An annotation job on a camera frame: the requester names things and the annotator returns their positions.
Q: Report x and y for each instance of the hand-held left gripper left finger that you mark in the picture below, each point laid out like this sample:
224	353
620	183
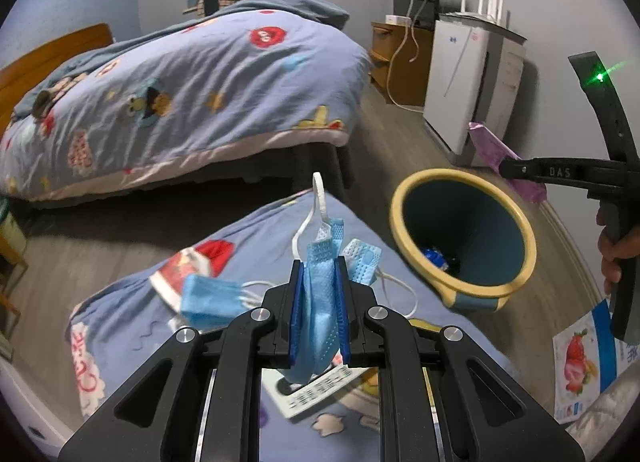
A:
296	314

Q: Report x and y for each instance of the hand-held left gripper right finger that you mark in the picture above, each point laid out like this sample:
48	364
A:
344	314

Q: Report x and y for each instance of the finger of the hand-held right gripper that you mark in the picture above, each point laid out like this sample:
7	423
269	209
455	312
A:
550	171

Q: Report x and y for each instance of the blue face mask white loops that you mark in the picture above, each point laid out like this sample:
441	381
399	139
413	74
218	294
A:
361	257

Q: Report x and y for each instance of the purple plastic wrapper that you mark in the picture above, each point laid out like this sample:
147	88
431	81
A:
487	146

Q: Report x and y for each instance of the green white cardboard box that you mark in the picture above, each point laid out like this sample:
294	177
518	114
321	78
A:
310	397

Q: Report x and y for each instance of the teal bin yellow rim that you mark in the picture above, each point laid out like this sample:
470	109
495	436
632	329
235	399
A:
475	222

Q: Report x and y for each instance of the person's right hand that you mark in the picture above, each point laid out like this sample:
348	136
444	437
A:
607	254

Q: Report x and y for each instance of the blue wrapper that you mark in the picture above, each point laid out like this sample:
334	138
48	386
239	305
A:
435	258

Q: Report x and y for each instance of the red white snack packet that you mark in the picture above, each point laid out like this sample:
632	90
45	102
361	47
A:
206	253

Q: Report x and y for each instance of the strawberry printed bag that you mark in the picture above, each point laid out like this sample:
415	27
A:
580	367

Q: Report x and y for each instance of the wooden cabinet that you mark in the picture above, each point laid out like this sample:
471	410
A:
407	71

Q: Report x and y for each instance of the white router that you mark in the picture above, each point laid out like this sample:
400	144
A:
487	6

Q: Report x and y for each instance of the grey cloth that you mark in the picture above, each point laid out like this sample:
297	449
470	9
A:
612	422

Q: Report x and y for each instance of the small white box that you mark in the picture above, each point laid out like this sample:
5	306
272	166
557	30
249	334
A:
397	20

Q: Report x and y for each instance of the bed with cartoon duvet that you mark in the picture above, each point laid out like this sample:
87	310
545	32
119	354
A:
200	66

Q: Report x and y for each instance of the white furniture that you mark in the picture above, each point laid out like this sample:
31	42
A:
25	412

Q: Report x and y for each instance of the wooden chair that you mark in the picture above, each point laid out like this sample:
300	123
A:
12	262

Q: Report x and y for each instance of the wooden headboard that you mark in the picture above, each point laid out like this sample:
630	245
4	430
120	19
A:
45	51

